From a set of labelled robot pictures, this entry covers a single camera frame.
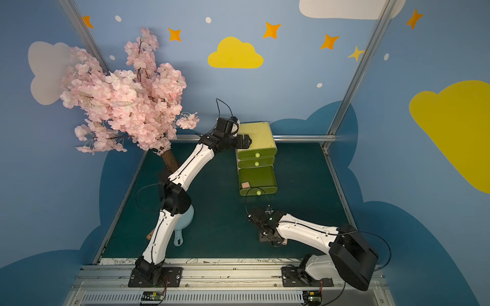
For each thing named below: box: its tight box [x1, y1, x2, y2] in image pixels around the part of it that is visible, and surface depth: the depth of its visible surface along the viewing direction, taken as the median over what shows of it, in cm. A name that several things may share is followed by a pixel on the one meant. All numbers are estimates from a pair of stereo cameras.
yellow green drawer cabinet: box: [235, 121, 278, 197], surface depth 100 cm
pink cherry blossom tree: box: [59, 28, 200, 178], surface depth 67 cm
